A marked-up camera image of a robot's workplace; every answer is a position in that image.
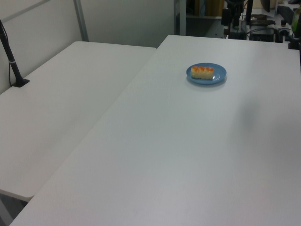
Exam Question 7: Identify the blue round plate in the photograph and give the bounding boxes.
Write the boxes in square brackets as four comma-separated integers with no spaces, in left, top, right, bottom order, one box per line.
[186,62,228,86]

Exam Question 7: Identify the black electronics box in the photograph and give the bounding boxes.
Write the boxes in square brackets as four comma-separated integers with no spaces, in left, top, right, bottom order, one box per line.
[249,28,276,43]

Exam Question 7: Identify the thin black cable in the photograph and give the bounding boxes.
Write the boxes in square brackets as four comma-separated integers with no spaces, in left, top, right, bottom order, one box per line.
[8,62,14,87]

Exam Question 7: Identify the grey metal shelf leg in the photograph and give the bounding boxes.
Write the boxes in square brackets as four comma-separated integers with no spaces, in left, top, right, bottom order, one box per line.
[174,0,188,36]

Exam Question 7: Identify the black camera stand pole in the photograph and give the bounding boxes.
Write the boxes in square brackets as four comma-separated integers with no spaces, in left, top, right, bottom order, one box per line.
[0,19,30,88]

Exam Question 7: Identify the green bottle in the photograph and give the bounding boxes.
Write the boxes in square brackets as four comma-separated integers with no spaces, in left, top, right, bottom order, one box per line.
[291,5,301,33]

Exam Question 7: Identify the black monitor stand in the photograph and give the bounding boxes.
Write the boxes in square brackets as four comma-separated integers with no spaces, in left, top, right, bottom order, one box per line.
[245,0,254,25]

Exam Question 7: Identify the dark flat tray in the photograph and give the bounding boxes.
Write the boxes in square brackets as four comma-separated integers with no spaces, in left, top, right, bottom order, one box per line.
[250,14,276,26]

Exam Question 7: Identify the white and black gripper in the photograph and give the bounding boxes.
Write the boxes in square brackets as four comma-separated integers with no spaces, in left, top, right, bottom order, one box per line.
[221,0,246,39]

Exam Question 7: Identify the brown cardboard box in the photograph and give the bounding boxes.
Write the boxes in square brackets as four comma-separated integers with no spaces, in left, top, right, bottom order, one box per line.
[194,0,224,17]

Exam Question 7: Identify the orange topped bread loaf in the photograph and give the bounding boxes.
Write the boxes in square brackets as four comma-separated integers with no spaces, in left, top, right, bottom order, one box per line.
[190,65,215,80]

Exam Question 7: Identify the black table clamp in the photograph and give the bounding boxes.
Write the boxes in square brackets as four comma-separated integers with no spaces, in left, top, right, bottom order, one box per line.
[287,35,301,50]

